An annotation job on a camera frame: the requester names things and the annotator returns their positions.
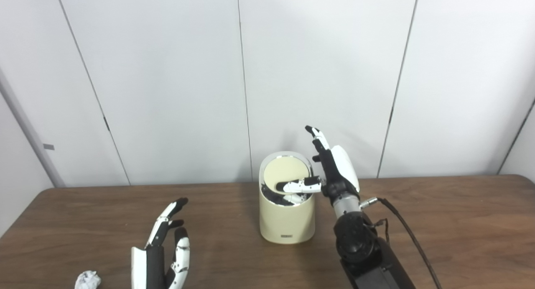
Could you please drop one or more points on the white and black right hand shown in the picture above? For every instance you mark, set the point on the white and black right hand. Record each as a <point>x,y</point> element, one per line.
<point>342,167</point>

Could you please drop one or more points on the white and black left hand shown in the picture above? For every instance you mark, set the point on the white and black left hand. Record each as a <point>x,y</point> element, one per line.
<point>152,268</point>

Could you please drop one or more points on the cream-colored round bin lid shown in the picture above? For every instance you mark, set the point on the cream-colored round bin lid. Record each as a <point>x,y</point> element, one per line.
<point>286,170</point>

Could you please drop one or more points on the white paper ball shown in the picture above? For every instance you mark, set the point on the white paper ball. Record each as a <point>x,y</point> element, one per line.
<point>87,280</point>

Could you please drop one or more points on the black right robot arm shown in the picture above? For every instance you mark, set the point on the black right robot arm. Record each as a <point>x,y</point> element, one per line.
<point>359,247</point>

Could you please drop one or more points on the black bin liner bag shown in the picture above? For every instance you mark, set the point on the black bin liner bag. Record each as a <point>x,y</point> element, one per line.
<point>271,196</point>

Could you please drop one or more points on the cream-colored bin body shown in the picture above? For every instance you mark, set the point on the cream-colored bin body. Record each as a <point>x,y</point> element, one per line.
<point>286,222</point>

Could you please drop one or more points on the gray wall post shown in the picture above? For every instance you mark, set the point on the gray wall post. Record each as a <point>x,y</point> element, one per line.
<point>29,132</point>

